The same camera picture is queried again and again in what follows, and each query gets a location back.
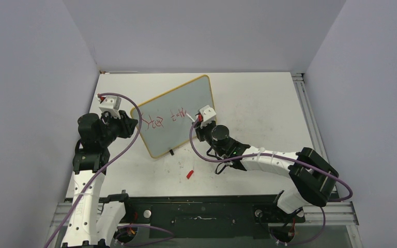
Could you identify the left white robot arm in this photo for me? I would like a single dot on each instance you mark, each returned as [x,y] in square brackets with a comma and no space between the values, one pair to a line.
[87,228]

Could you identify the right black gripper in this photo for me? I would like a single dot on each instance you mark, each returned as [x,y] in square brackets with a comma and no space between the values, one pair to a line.
[200,130]

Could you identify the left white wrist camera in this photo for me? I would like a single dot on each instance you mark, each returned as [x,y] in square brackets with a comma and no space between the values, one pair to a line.
[110,104]

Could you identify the aluminium frame rail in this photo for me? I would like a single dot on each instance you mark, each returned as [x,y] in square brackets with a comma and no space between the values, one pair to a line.
[234,210]

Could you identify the yellow framed whiteboard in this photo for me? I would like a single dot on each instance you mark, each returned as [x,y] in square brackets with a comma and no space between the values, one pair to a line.
[165,118]

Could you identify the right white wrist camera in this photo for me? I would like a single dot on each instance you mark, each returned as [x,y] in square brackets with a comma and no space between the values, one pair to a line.
[208,115]

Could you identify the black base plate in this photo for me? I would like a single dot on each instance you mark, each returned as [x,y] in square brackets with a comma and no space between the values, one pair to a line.
[208,230]

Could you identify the aluminium side rail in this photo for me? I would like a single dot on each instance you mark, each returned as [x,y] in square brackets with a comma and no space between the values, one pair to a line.
[308,113]

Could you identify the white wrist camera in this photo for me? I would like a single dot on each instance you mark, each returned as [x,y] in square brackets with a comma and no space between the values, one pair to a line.
[208,115]
[110,104]

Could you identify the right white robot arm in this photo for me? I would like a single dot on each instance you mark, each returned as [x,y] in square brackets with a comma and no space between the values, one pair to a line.
[312,176]

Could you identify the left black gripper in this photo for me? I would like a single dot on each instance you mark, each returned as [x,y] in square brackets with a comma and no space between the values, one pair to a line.
[126,124]

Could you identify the red marker cap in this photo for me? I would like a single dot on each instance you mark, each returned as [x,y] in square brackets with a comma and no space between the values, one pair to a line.
[190,173]

